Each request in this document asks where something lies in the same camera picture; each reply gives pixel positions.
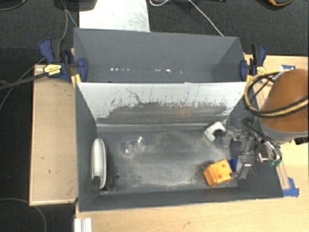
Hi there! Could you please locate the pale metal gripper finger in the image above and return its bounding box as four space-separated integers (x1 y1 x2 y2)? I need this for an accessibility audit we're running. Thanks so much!
232 155 253 180
223 130 242 155

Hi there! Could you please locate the small blue block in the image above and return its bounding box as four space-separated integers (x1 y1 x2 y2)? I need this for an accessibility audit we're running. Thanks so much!
228 158 239 173

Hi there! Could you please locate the white plastic clip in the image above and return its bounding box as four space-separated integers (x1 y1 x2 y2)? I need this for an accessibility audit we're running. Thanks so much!
204 121 226 142

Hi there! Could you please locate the yellow toy cheese block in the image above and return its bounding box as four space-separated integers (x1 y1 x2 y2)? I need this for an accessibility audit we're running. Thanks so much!
203 159 234 188

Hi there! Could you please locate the grey metal bin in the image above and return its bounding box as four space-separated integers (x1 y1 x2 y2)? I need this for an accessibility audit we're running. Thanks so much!
73 27 284 212

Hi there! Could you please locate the clear glass object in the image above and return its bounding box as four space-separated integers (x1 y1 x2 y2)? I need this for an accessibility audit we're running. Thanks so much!
120 135 147 157

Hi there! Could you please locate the pale wood board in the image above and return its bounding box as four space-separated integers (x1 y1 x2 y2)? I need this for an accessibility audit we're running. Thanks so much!
28 64 79 206

